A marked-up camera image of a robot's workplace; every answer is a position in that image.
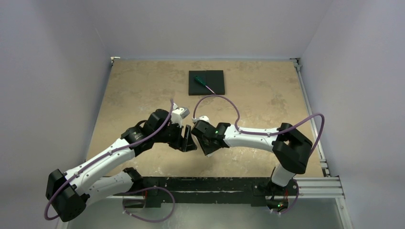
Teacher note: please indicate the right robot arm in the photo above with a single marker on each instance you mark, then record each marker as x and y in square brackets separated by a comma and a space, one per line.
[291, 148]

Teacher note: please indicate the green handled screwdriver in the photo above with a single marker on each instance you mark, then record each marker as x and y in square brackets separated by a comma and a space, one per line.
[203, 83]

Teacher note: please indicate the black foam pad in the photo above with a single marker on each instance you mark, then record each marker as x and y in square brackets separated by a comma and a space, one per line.
[213, 78]

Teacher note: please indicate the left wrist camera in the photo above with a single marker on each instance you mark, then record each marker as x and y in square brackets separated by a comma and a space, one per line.
[179, 114]

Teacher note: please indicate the aluminium frame rail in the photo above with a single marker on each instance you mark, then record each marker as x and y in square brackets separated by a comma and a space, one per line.
[319, 149]

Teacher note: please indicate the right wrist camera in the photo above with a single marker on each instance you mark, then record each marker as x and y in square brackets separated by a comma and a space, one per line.
[201, 118]

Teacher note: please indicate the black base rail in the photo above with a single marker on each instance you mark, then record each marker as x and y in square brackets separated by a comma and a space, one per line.
[254, 191]

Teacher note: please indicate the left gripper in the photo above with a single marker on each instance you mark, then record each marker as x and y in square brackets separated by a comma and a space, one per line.
[178, 143]

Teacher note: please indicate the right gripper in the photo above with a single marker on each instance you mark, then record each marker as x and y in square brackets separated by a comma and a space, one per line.
[198, 135]

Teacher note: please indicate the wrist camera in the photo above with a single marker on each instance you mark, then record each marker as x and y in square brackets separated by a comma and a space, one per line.
[179, 114]
[201, 118]

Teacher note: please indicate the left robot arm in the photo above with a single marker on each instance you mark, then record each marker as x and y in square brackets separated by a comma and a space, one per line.
[70, 192]

